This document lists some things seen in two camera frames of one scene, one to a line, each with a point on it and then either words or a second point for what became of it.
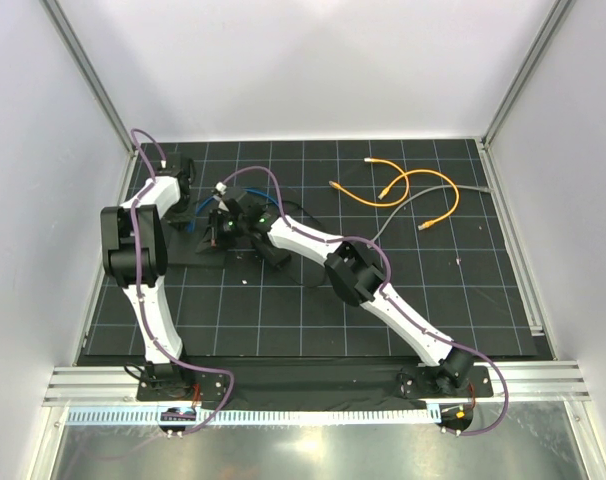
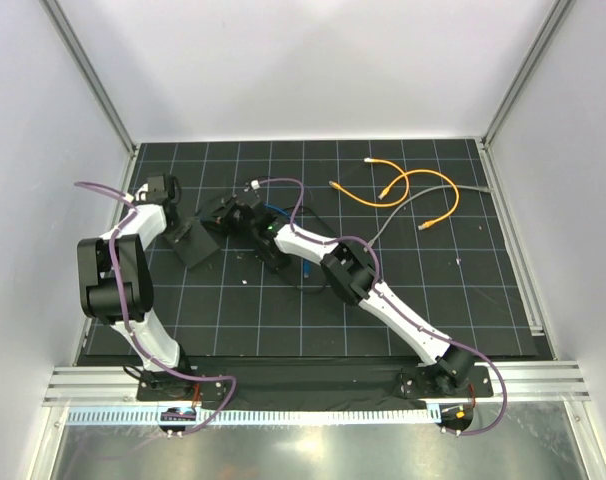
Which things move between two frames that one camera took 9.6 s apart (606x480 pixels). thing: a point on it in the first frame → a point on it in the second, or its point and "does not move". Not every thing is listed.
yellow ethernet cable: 353,196 does not move
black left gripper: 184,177 → 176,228
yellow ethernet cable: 430,222 does not move
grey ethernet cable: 482,188 does not move
